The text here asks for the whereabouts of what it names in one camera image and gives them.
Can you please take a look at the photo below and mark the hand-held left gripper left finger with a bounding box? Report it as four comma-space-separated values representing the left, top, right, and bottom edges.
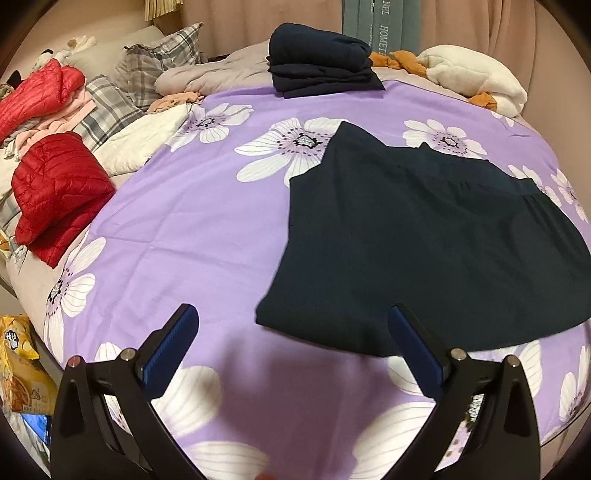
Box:
48, 303, 200, 480

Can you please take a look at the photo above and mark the blue packet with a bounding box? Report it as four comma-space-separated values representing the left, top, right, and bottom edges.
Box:
21, 413, 51, 446

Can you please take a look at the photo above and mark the plaid pillow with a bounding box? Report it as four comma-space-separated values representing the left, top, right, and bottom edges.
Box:
113, 23, 204, 100
74, 76, 148, 151

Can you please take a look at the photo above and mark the white plush toy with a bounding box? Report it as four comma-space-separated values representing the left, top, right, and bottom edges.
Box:
32, 36, 98, 70

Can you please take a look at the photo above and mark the orange cloth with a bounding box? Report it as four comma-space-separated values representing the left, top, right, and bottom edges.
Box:
368, 50, 498, 110

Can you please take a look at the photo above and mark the teal printed box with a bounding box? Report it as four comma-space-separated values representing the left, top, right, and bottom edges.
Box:
342, 0, 421, 52

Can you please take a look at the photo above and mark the folded navy clothes stack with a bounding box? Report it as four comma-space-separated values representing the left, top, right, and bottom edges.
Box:
267, 23, 386, 99

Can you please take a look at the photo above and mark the beige pleated curtain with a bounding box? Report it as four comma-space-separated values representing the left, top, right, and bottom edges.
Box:
143, 0, 184, 20

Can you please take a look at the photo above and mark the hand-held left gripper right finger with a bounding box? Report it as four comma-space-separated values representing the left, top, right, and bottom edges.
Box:
383, 303, 541, 480

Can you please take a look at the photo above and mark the crumpled red down jacket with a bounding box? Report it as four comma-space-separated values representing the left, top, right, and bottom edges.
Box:
0, 59, 86, 139

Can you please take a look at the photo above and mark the grey quilt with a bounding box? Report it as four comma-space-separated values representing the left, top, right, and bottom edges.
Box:
154, 44, 278, 95

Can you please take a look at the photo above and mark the folded red down jacket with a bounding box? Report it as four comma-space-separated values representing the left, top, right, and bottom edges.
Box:
11, 131, 116, 268

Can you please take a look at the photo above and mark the pink garment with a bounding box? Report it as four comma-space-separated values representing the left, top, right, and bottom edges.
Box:
4, 88, 98, 149

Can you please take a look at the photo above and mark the navy blue shirt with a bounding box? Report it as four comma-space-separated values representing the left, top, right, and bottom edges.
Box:
255, 121, 591, 358

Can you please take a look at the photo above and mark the yellow snack bag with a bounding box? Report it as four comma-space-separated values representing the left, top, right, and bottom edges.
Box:
0, 315, 58, 414

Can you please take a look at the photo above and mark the white blanket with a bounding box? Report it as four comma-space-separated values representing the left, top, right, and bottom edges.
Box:
95, 104, 190, 176

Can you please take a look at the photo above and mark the white fleece garment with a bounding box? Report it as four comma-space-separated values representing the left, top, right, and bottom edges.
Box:
416, 45, 528, 116

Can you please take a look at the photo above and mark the purple floral bed sheet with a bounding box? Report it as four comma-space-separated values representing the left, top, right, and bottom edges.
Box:
44, 78, 591, 480

